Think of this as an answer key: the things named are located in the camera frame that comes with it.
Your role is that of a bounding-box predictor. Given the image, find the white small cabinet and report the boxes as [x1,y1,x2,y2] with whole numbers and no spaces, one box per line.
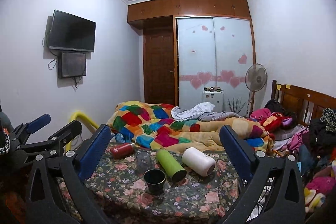
[202,87,224,112]

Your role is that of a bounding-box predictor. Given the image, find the lime green bottle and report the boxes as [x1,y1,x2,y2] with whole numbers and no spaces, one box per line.
[155,149,187,184]

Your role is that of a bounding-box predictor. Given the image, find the dry twig decoration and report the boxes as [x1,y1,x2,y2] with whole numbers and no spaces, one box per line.
[228,97,247,116]

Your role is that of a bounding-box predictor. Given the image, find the standing electric fan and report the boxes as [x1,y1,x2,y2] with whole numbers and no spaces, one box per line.
[245,63,268,115]

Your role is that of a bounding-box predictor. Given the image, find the white thermos bottle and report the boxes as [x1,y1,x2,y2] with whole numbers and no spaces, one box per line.
[182,147,216,177]

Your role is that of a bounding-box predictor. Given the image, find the colourful patchwork blanket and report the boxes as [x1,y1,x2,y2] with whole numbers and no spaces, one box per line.
[107,101,274,155]

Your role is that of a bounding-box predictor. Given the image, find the yellow foam tube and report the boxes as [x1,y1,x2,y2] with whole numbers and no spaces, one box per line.
[65,111,99,152]

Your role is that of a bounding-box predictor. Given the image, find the black wall television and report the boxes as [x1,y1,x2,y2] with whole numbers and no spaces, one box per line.
[47,10,96,52]

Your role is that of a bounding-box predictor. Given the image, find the red thermos bottle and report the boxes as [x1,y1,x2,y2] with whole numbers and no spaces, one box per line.
[110,143,135,159]

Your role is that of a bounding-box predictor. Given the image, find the pink clothing pile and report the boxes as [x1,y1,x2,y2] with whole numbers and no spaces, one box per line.
[249,108,272,122]

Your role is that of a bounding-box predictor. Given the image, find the dark green cup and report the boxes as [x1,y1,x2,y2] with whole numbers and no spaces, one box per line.
[143,169,166,195]

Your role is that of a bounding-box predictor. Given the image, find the brown wooden door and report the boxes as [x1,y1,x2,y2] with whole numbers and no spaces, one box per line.
[143,16,175,105]

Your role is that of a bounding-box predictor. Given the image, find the floral table cloth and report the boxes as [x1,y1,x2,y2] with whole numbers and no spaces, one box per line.
[57,144,242,224]

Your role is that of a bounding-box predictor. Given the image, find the grey white crumpled sheet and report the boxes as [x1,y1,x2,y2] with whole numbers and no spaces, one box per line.
[171,102,242,122]

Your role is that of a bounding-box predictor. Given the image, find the brown overhead cabinets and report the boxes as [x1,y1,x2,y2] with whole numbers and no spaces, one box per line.
[127,0,251,30]

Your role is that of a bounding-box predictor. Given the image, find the red plush toy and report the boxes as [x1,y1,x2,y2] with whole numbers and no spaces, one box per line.
[260,113,293,133]

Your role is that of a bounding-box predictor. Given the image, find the clear glass cup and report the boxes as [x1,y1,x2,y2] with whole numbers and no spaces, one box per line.
[136,151,153,174]

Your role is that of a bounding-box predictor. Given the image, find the small black wall monitor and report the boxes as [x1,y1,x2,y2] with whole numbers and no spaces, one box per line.
[57,52,87,79]

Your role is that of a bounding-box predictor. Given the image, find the wooden bed headboard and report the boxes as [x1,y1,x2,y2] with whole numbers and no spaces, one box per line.
[271,80,336,126]

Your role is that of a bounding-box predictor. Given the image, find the white sliding wardrobe doors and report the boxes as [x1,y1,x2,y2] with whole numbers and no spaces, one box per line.
[177,17,254,116]

